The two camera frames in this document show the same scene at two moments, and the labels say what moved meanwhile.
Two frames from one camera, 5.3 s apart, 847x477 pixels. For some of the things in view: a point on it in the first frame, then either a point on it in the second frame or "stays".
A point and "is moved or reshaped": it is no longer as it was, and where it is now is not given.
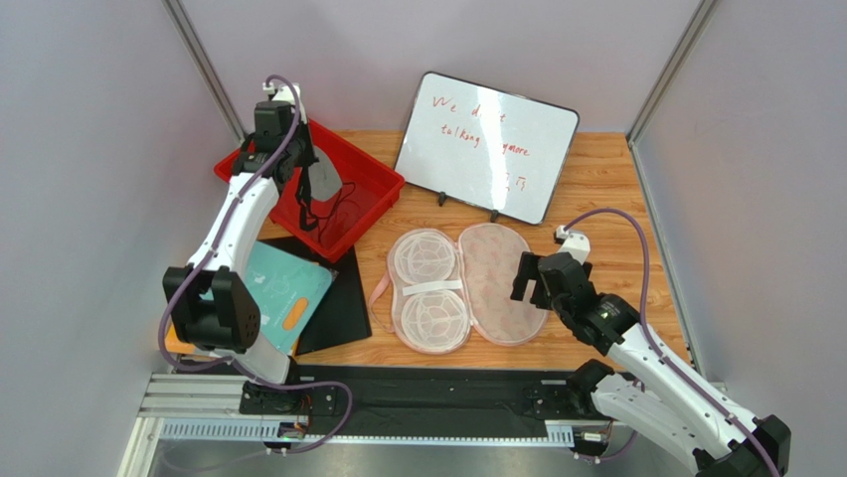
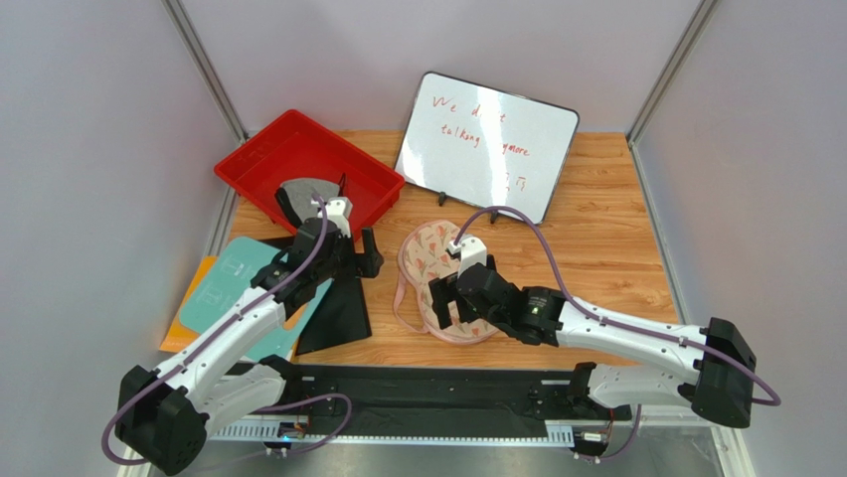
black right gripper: (539, 279) -> (452, 294)
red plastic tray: (367, 191) stays
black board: (341, 314) stays
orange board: (173, 344) stays
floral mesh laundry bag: (443, 288) is moved or reshaped
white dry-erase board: (494, 150) stays
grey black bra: (319, 180) is moved or reshaped
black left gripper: (303, 129) -> (372, 258)
